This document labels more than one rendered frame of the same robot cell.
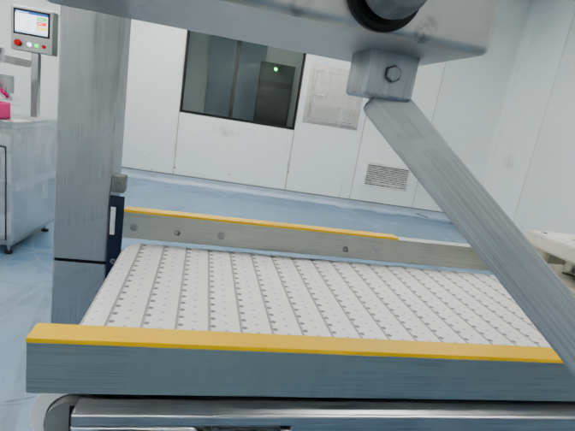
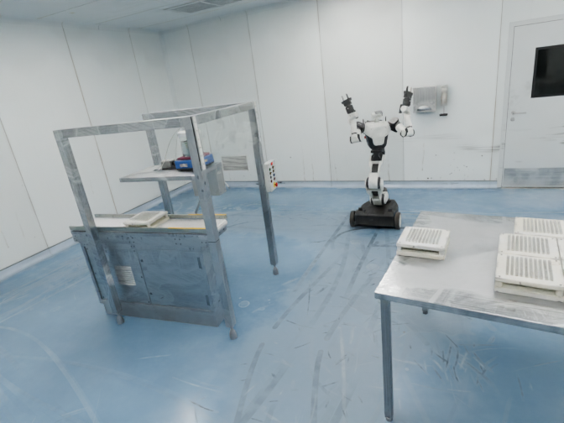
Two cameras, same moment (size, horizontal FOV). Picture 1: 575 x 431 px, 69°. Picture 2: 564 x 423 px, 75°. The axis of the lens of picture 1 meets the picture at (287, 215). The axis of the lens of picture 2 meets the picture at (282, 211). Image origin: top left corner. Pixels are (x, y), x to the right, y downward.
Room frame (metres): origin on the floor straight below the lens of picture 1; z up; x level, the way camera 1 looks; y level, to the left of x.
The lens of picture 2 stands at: (2.16, 1.97, 1.80)
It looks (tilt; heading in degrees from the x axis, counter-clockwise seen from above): 20 degrees down; 214
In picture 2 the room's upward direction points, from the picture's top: 7 degrees counter-clockwise
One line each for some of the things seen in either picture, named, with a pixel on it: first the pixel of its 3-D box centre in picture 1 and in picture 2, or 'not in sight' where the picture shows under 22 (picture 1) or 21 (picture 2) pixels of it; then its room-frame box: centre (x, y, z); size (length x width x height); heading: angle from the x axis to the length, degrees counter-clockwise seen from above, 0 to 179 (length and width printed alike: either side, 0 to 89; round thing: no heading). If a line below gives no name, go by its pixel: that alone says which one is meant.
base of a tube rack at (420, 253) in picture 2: not in sight; (423, 245); (0.20, 1.57, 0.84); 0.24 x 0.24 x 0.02; 2
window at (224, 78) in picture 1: (244, 71); not in sight; (5.16, 0.77, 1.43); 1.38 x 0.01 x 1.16; 97
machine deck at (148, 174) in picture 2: not in sight; (171, 172); (0.41, -0.13, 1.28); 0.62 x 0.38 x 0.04; 103
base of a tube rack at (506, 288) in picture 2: not in sight; (527, 279); (0.42, 2.05, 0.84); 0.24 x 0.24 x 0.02; 1
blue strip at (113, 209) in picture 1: (112, 276); not in sight; (0.47, 0.20, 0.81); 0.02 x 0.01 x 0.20; 103
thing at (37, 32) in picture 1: (33, 64); not in sight; (2.61, 1.65, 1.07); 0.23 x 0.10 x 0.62; 97
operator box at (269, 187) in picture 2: not in sight; (269, 175); (-0.52, 0.07, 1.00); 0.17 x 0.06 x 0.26; 13
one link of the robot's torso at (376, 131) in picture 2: not in sight; (375, 133); (-2.14, 0.54, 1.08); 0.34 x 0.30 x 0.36; 120
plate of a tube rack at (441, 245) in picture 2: not in sight; (423, 237); (0.20, 1.57, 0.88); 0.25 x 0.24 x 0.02; 2
